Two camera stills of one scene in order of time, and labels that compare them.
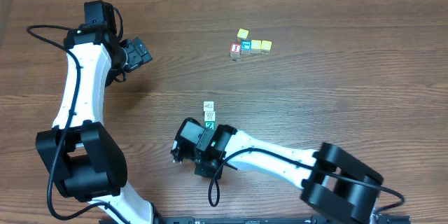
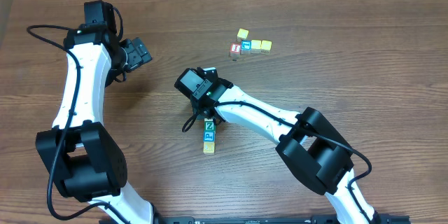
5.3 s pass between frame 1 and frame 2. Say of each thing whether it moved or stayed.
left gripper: stayed
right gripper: moved
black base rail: stayed
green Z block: stayed
